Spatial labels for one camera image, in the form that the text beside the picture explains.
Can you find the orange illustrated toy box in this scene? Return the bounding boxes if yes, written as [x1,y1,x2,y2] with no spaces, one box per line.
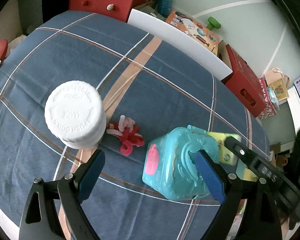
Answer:
[165,10,219,55]

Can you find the patterned pink gift box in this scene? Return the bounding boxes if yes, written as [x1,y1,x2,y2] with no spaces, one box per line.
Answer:
[258,77,277,120]

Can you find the tan small handbag box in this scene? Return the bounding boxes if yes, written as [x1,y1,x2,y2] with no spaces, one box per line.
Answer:
[264,67,290,102]

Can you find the blue water bottle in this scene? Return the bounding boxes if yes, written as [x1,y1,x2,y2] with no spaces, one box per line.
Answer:
[157,0,173,17]

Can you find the white foam board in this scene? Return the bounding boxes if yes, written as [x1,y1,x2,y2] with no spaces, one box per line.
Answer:
[128,9,232,81]

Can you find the teal plastic toy case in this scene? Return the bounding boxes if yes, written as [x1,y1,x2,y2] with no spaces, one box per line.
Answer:
[142,125,219,201]

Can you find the red pink pipe cleaner toy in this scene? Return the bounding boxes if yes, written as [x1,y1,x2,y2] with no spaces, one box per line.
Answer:
[106,115,145,156]

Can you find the light green sponge pack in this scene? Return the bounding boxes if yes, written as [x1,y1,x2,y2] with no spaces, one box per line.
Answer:
[207,132,241,166]

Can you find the red cardboard box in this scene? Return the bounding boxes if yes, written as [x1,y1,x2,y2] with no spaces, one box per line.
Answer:
[221,44,266,118]

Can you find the white cap plastic bottle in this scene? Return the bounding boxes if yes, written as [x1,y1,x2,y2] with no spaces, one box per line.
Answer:
[44,80,107,150]

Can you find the green dumbbell toy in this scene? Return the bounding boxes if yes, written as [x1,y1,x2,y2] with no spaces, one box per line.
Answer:
[206,17,222,30]

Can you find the blue plaid tablecloth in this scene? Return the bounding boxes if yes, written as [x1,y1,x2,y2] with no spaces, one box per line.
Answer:
[0,11,269,239]

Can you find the teal cardboard tray box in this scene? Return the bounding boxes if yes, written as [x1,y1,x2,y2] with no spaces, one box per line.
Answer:
[226,160,258,240]

